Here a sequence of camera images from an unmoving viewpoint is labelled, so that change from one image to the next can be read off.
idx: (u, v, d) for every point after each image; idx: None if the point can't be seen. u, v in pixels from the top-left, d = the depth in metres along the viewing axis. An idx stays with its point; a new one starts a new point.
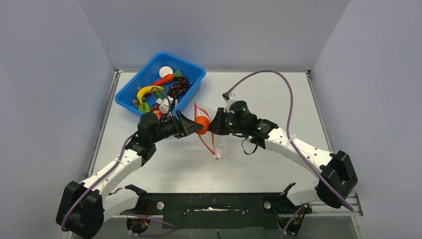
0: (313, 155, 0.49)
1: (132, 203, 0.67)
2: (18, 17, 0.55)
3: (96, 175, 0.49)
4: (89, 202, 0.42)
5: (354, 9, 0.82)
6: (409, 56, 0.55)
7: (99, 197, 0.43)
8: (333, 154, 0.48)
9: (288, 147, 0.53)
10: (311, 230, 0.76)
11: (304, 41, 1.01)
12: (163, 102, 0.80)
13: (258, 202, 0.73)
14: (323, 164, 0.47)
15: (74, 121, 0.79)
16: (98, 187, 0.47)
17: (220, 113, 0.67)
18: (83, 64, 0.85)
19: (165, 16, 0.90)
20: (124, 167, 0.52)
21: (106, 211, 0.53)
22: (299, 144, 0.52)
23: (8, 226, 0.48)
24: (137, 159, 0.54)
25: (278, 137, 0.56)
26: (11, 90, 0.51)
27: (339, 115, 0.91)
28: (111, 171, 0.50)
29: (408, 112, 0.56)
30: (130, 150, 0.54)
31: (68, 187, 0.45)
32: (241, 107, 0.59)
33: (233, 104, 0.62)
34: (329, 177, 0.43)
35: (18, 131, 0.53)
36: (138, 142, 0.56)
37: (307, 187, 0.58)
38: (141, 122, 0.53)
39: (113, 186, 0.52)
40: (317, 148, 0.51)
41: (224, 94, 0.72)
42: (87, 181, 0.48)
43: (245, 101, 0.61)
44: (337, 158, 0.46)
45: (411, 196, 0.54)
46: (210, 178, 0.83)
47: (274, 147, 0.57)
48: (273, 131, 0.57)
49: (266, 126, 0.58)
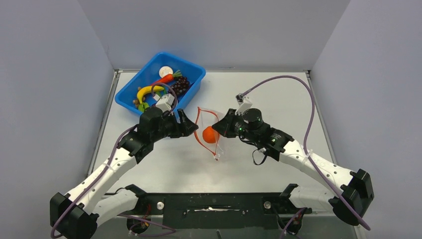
0: (333, 174, 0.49)
1: (131, 205, 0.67)
2: (17, 17, 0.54)
3: (82, 184, 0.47)
4: (74, 218, 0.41)
5: (354, 9, 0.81)
6: (409, 55, 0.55)
7: (84, 212, 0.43)
8: (354, 172, 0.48)
9: (306, 164, 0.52)
10: (311, 230, 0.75)
11: (304, 41, 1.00)
12: (161, 101, 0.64)
13: (258, 202, 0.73)
14: (344, 183, 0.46)
15: (74, 121, 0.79)
16: (82, 200, 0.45)
17: (230, 115, 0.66)
18: (83, 64, 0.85)
19: (165, 15, 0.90)
20: (113, 171, 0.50)
21: (99, 218, 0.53)
22: (317, 161, 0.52)
23: (8, 225, 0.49)
24: (128, 161, 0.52)
25: (295, 151, 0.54)
26: (11, 89, 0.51)
27: (339, 115, 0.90)
28: (99, 179, 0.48)
29: (407, 111, 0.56)
30: (122, 149, 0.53)
31: (54, 199, 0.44)
32: (256, 117, 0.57)
33: (246, 112, 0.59)
34: (351, 199, 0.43)
35: (17, 131, 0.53)
36: (133, 137, 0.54)
37: (317, 195, 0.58)
38: (145, 114, 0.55)
39: (105, 192, 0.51)
40: (336, 166, 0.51)
41: (238, 95, 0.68)
42: (73, 192, 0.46)
43: (259, 110, 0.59)
44: (359, 179, 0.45)
45: (411, 196, 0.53)
46: (211, 179, 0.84)
47: (291, 162, 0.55)
48: (288, 144, 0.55)
49: (281, 138, 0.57)
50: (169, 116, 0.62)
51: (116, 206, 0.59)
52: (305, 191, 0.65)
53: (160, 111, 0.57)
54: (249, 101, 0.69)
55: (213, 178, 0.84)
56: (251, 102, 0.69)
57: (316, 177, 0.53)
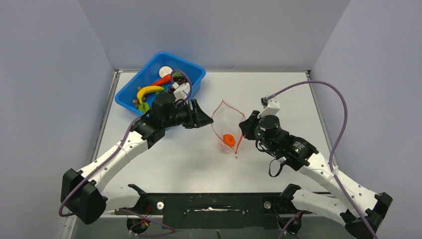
0: (358, 195, 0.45)
1: (132, 202, 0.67)
2: (18, 18, 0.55)
3: (95, 163, 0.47)
4: (86, 193, 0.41)
5: (354, 9, 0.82)
6: (409, 56, 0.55)
7: (96, 189, 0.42)
8: (377, 195, 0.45)
9: (331, 181, 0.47)
10: (310, 230, 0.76)
11: (305, 41, 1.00)
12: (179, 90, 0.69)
13: (258, 202, 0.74)
14: (369, 208, 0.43)
15: (74, 121, 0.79)
16: (94, 178, 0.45)
17: (253, 117, 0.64)
18: (83, 64, 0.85)
19: (166, 15, 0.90)
20: (125, 153, 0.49)
21: (108, 201, 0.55)
22: (343, 179, 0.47)
23: (8, 225, 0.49)
24: (140, 144, 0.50)
25: (319, 166, 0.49)
26: (12, 90, 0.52)
27: (339, 115, 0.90)
28: (111, 159, 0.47)
29: (407, 112, 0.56)
30: (135, 132, 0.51)
31: (67, 175, 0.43)
32: (273, 125, 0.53)
33: (263, 119, 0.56)
34: (374, 224, 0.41)
35: (18, 131, 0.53)
36: (145, 122, 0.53)
37: (325, 204, 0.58)
38: (156, 99, 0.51)
39: (117, 173, 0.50)
40: (361, 185, 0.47)
41: (263, 99, 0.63)
42: (85, 170, 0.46)
43: (277, 117, 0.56)
44: (385, 202, 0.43)
45: (411, 197, 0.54)
46: (211, 178, 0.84)
47: (313, 176, 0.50)
48: (312, 156, 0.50)
49: (305, 148, 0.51)
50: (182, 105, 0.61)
51: (122, 196, 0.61)
52: (311, 197, 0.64)
53: (173, 97, 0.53)
54: (275, 105, 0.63)
55: (214, 178, 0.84)
56: (277, 106, 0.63)
57: (337, 195, 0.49)
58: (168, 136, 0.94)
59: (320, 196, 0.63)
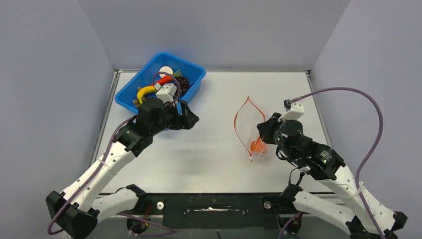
0: (378, 214, 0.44)
1: (130, 204, 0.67)
2: (17, 17, 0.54)
3: (78, 182, 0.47)
4: (68, 218, 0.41)
5: (354, 9, 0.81)
6: (409, 56, 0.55)
7: (79, 212, 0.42)
8: (394, 214, 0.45)
9: (355, 198, 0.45)
10: (310, 230, 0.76)
11: (305, 41, 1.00)
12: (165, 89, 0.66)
13: (258, 202, 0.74)
14: (387, 228, 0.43)
15: (74, 121, 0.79)
16: (77, 200, 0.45)
17: (272, 120, 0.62)
18: (83, 63, 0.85)
19: (166, 15, 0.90)
20: (108, 168, 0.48)
21: (100, 214, 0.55)
22: (367, 197, 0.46)
23: (8, 225, 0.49)
24: (124, 156, 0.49)
25: (346, 181, 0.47)
26: (12, 89, 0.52)
27: (339, 115, 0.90)
28: (93, 177, 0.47)
29: (407, 111, 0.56)
30: (118, 143, 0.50)
31: (49, 198, 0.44)
32: (297, 131, 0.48)
33: (285, 124, 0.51)
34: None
35: (18, 131, 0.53)
36: (130, 129, 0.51)
37: (331, 211, 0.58)
38: (144, 105, 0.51)
39: (103, 187, 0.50)
40: (380, 203, 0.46)
41: (286, 101, 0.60)
42: (67, 191, 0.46)
43: (300, 122, 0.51)
44: (401, 222, 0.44)
45: (411, 197, 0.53)
46: (211, 178, 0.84)
47: (335, 188, 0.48)
48: (339, 170, 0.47)
49: (332, 160, 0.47)
50: (169, 108, 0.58)
51: (118, 203, 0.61)
52: (313, 200, 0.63)
53: (161, 102, 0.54)
54: (298, 109, 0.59)
55: (213, 178, 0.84)
56: (300, 109, 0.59)
57: (354, 209, 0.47)
58: (168, 136, 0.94)
59: (323, 200, 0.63)
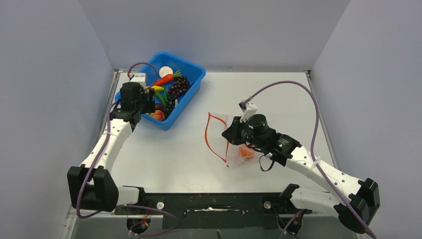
0: (341, 182, 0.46)
1: (134, 197, 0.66)
2: (18, 18, 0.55)
3: (92, 153, 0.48)
4: (99, 179, 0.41)
5: (354, 9, 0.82)
6: (409, 57, 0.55)
7: (106, 172, 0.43)
8: (361, 181, 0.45)
9: (313, 171, 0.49)
10: (310, 230, 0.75)
11: (304, 41, 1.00)
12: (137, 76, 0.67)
13: (258, 202, 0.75)
14: (352, 192, 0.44)
15: (74, 121, 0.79)
16: (100, 164, 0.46)
17: (237, 123, 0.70)
18: (82, 64, 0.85)
19: (166, 15, 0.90)
20: (116, 136, 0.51)
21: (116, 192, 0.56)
22: (325, 168, 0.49)
23: (8, 225, 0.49)
24: (125, 125, 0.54)
25: (302, 158, 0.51)
26: (12, 90, 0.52)
27: (339, 115, 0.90)
28: (106, 144, 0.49)
29: (407, 112, 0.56)
30: (115, 119, 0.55)
31: (70, 172, 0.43)
32: (261, 122, 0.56)
33: (251, 118, 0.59)
34: (359, 208, 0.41)
35: (18, 131, 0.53)
36: (120, 109, 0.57)
37: (321, 199, 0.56)
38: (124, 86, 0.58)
39: (114, 158, 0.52)
40: (344, 173, 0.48)
41: (241, 103, 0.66)
42: (86, 162, 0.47)
43: (263, 115, 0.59)
44: (367, 186, 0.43)
45: (411, 198, 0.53)
46: (210, 178, 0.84)
47: (298, 168, 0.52)
48: (295, 150, 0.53)
49: (288, 143, 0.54)
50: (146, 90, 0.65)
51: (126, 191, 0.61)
52: (307, 194, 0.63)
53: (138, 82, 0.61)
54: (253, 107, 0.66)
55: (213, 178, 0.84)
56: (255, 107, 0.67)
57: (324, 185, 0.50)
58: (168, 136, 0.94)
59: (316, 193, 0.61)
